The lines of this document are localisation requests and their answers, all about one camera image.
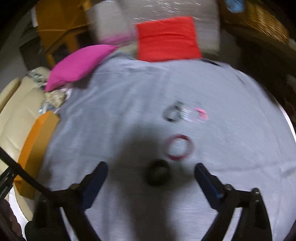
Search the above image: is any maroon bangle ring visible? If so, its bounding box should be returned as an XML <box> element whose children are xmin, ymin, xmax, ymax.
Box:
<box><xmin>164</xmin><ymin>134</ymin><xmax>194</xmax><ymax>160</ymax></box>

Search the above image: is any silver insulation foil sheet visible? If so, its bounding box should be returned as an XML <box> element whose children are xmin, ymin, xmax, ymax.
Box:
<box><xmin>86</xmin><ymin>0</ymin><xmax>220</xmax><ymax>55</ymax></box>

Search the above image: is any black hair tie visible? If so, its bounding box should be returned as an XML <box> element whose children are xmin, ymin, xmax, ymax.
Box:
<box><xmin>164</xmin><ymin>100</ymin><xmax>186</xmax><ymax>123</ymax></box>

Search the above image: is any red pillow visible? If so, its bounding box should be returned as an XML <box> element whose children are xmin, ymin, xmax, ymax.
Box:
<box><xmin>136</xmin><ymin>16</ymin><xmax>202</xmax><ymax>62</ymax></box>

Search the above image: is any magenta pillow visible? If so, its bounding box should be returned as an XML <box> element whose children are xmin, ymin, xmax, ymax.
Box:
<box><xmin>45</xmin><ymin>44</ymin><xmax>118</xmax><ymax>92</ymax></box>

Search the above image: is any wicker basket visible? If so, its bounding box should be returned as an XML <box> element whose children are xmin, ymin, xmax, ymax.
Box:
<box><xmin>218</xmin><ymin>1</ymin><xmax>290</xmax><ymax>44</ymax></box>

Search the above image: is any floral patterned cloth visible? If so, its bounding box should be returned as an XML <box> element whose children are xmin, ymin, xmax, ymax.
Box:
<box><xmin>44</xmin><ymin>89</ymin><xmax>68</xmax><ymax>108</ymax></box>

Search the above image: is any blue cloth in basket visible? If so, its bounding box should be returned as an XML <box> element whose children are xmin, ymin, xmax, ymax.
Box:
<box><xmin>225</xmin><ymin>0</ymin><xmax>245</xmax><ymax>14</ymax></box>

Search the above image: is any wooden side table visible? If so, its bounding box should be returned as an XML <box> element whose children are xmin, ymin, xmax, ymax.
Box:
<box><xmin>35</xmin><ymin>0</ymin><xmax>92</xmax><ymax>67</ymax></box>

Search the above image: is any cream leather armchair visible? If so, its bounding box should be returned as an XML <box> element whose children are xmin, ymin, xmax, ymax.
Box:
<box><xmin>1</xmin><ymin>75</ymin><xmax>44</xmax><ymax>222</ymax></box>

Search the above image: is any dark brown woven bangle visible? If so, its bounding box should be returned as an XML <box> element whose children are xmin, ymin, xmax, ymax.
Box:
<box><xmin>144</xmin><ymin>159</ymin><xmax>171</xmax><ymax>187</ymax></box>

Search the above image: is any orange cardboard box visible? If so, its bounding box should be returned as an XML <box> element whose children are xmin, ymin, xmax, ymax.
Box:
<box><xmin>14</xmin><ymin>110</ymin><xmax>61</xmax><ymax>200</ymax></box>

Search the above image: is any black left gripper rod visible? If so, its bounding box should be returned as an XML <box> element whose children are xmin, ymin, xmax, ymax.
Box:
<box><xmin>0</xmin><ymin>148</ymin><xmax>51</xmax><ymax>198</ymax></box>

